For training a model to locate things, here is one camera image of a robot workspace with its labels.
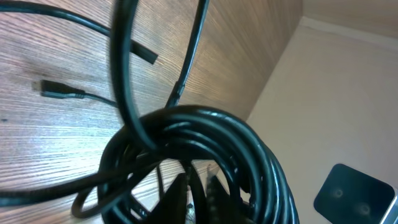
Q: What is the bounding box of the thick black cable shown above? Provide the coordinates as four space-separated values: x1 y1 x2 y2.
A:
0 0 301 224

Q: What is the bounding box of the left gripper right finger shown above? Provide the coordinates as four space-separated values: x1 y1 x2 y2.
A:
206 167 247 224

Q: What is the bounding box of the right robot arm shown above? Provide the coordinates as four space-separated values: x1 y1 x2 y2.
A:
313 164 397 224

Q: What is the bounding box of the thin black USB cable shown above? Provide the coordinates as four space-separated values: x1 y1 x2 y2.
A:
30 0 211 110

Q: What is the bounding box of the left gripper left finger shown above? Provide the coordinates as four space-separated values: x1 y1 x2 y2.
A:
146 173 187 224

